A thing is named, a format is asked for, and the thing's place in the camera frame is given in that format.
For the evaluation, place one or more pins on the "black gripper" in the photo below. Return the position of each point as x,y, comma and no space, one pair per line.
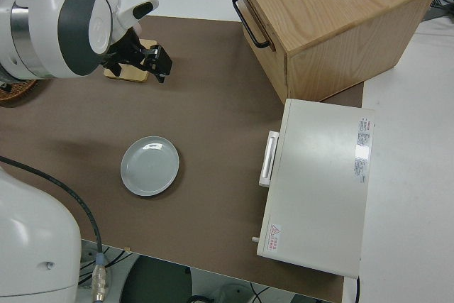
127,51

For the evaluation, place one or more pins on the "gray round plate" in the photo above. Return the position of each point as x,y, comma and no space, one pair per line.
150,166

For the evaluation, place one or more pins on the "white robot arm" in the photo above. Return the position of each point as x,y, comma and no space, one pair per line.
42,15
35,228

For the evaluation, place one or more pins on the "wooden mug tree stand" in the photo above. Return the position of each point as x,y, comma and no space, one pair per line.
129,75

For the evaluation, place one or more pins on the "brown table mat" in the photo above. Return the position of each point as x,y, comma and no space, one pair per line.
213,122

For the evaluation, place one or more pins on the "brown wicker basket tray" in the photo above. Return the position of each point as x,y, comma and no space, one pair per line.
14,92

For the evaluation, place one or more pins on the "wooden drawer box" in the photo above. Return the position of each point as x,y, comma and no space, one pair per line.
337,15

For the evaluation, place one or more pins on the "cream toaster oven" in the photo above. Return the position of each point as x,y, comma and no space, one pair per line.
319,182

